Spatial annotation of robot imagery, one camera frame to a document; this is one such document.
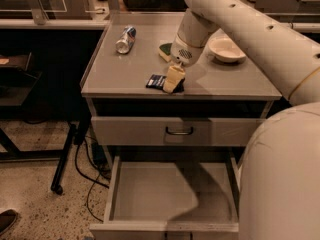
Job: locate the black drawer handle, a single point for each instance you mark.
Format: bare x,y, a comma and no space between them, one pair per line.
184,132

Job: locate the black table leg frame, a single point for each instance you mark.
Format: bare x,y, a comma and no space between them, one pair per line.
13,154

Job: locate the black side shelf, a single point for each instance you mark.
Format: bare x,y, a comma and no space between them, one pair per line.
17,79

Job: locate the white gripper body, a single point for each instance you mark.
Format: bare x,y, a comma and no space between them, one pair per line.
182,53

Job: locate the silver blue soda can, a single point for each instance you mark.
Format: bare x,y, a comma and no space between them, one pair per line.
126,40

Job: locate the white bowl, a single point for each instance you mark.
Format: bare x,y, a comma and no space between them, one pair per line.
225,50

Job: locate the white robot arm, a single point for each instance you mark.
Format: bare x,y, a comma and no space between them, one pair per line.
279,175

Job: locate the blue rxbar blueberry wrapper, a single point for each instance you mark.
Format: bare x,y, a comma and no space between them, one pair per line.
157,82

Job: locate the dark shoe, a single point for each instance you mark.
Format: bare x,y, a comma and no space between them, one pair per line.
7,219

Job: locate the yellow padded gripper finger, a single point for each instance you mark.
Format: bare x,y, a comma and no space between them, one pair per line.
175,73
170,86

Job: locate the green yellow sponge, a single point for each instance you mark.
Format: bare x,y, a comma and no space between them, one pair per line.
165,51

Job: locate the grey drawer cabinet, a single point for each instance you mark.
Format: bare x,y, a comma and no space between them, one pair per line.
114,86

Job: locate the closed top drawer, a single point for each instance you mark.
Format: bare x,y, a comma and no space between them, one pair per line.
150,131

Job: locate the white horizontal rail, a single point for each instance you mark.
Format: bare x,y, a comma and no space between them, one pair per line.
101,25

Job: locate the open middle drawer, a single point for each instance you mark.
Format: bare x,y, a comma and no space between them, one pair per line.
171,200

